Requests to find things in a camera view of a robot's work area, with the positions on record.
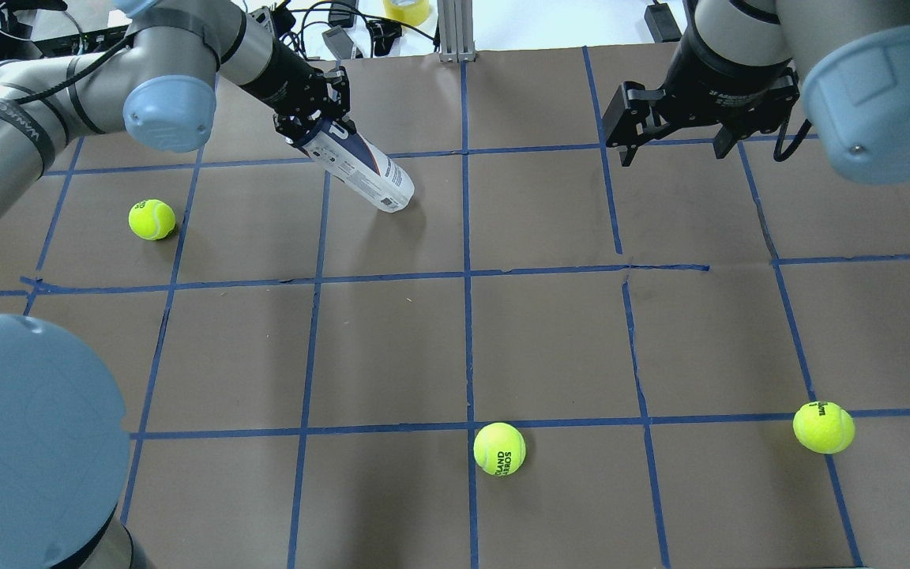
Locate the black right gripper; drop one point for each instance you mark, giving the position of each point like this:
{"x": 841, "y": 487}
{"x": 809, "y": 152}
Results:
{"x": 717, "y": 81}

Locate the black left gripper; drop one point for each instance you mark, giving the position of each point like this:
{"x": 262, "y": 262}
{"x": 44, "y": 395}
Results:
{"x": 284, "y": 84}

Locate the tennis ball can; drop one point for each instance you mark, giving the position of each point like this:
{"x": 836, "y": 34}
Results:
{"x": 364, "y": 170}

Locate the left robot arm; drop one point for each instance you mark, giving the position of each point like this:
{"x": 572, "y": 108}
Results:
{"x": 64, "y": 451}

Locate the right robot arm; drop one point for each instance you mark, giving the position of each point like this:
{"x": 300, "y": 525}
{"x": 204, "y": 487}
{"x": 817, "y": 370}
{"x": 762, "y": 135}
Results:
{"x": 841, "y": 68}

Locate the tennis ball near left gripper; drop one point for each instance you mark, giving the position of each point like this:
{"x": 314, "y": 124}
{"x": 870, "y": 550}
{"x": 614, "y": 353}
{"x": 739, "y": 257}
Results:
{"x": 151, "y": 220}

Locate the tennis ball Wilson print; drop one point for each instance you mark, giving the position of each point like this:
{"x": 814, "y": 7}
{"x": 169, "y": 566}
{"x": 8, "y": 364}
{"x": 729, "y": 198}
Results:
{"x": 824, "y": 427}

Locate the tennis ball Roland Garros centre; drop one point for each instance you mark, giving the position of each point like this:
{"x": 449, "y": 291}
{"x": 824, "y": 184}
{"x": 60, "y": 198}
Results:
{"x": 499, "y": 449}

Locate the yellow tape roll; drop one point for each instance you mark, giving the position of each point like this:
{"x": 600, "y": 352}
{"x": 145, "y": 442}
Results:
{"x": 410, "y": 12}

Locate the aluminium frame post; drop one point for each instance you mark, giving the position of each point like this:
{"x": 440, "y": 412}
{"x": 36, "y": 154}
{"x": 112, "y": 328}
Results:
{"x": 455, "y": 31}

